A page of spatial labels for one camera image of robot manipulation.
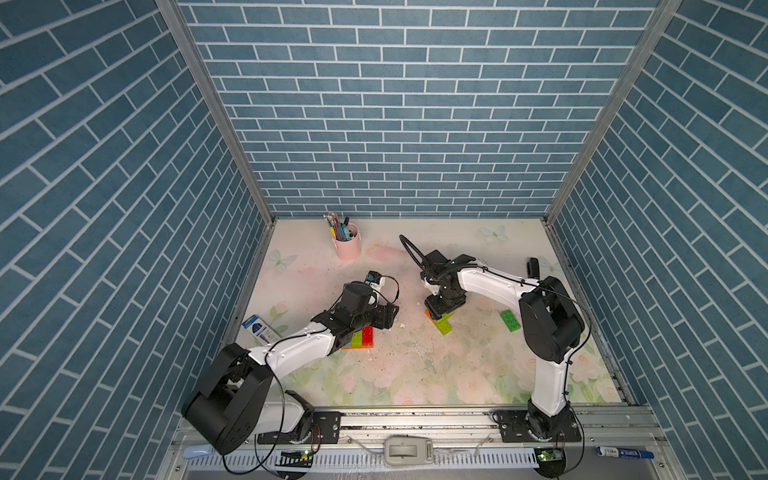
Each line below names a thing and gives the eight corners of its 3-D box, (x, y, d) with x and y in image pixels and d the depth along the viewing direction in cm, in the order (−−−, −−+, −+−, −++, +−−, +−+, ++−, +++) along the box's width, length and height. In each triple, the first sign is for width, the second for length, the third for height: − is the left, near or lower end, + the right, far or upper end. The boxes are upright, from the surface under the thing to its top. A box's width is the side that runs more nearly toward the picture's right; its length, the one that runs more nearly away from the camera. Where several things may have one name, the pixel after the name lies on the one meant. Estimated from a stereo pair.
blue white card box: (242, 328, 93) (239, 324, 92) (257, 314, 96) (255, 311, 95) (267, 351, 89) (264, 348, 87) (282, 337, 92) (280, 334, 90)
